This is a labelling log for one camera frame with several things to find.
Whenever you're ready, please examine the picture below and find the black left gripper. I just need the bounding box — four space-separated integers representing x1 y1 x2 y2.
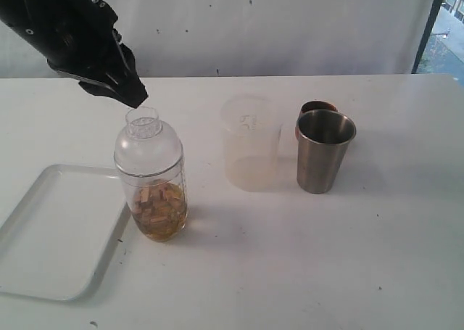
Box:
49 0 148 109

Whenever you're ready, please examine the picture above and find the clear plastic shaker lid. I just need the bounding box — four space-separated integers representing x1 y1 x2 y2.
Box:
114 107 183 177

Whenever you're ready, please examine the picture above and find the clear plastic shaker cup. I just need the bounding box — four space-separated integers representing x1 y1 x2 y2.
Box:
118 157 189 242

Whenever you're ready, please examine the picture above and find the translucent white plastic container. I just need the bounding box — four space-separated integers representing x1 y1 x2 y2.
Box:
220 94 282 192

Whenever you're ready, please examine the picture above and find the brown wooden cup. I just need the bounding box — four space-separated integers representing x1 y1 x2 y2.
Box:
295 100 339 144

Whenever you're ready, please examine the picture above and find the stainless steel cup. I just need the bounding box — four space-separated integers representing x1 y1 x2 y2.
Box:
297 110 357 194

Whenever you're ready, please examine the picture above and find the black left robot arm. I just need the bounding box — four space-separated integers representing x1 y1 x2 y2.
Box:
1 0 148 108

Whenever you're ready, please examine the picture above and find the white plastic tray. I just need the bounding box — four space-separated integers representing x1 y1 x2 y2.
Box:
1 165 125 301

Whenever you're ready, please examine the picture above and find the dark window frame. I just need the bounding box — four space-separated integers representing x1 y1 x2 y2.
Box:
411 0 443 74

